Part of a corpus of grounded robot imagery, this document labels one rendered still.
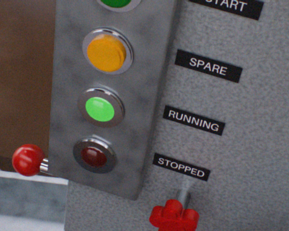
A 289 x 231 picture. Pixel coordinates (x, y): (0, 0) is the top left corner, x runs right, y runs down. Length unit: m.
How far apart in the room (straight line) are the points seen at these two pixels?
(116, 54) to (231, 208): 0.18
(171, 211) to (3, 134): 1.92
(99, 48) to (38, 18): 2.57
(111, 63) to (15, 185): 0.46
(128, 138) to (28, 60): 2.26
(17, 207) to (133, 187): 0.38
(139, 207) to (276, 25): 0.22
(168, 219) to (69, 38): 0.16
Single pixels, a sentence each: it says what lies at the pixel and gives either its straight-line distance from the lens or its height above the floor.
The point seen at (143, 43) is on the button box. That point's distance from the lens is 0.40.
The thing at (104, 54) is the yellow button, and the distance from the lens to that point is 0.41.
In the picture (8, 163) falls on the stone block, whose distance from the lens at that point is 1.16.
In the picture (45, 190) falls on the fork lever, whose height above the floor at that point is 1.02.
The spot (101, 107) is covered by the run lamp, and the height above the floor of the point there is 1.36.
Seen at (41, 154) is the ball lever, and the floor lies 1.22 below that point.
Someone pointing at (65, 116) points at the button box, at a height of 1.34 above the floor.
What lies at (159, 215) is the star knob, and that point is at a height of 1.28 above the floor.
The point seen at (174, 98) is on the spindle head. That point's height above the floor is 1.37.
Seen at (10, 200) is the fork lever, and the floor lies 0.98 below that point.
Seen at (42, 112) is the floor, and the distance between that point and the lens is 2.45.
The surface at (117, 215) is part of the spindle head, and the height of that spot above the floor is 1.22.
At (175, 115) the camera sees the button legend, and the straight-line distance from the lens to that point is 0.45.
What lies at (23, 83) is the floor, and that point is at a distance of 2.58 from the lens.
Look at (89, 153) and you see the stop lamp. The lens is 0.47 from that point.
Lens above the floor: 1.65
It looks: 41 degrees down
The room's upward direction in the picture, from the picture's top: 11 degrees clockwise
